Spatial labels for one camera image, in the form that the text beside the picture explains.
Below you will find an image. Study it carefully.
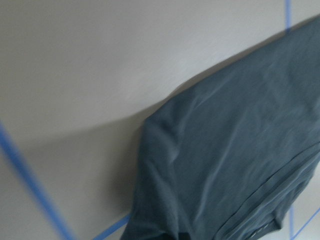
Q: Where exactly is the black graphic t-shirt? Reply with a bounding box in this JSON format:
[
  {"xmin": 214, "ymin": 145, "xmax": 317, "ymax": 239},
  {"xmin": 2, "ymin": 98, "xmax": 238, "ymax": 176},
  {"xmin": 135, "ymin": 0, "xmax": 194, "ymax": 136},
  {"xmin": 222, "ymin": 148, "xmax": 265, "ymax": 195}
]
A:
[{"xmin": 122, "ymin": 18, "xmax": 320, "ymax": 240}]

